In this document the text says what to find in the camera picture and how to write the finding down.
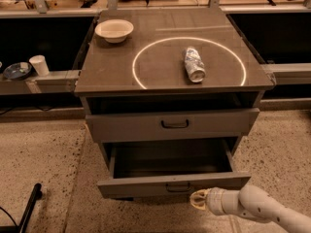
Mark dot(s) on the grey drawer cabinet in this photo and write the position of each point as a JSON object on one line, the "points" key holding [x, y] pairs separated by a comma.
{"points": [[146, 72]]}

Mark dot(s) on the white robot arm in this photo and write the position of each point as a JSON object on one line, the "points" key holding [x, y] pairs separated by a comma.
{"points": [[252, 203]]}

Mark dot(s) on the white paper cup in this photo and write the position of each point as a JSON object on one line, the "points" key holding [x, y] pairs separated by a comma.
{"points": [[40, 65]]}

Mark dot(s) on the black drawer handle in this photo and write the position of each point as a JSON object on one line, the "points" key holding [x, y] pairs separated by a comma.
{"points": [[174, 125], [178, 188]]}

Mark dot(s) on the grey drawer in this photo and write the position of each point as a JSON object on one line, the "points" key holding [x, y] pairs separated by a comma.
{"points": [[142, 169], [138, 127]]}

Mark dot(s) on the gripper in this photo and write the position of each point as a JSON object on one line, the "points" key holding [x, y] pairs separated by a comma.
{"points": [[214, 200]]}

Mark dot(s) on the black upper drawer handle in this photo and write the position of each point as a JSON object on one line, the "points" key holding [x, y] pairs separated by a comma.
{"points": [[174, 125]]}

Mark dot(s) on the black stand bar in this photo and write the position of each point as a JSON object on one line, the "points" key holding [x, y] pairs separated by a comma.
{"points": [[36, 195]]}

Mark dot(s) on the black lower drawer handle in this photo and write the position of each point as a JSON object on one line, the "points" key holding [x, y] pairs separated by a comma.
{"points": [[178, 188]]}

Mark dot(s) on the white bowl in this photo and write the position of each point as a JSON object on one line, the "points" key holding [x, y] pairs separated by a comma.
{"points": [[114, 30]]}

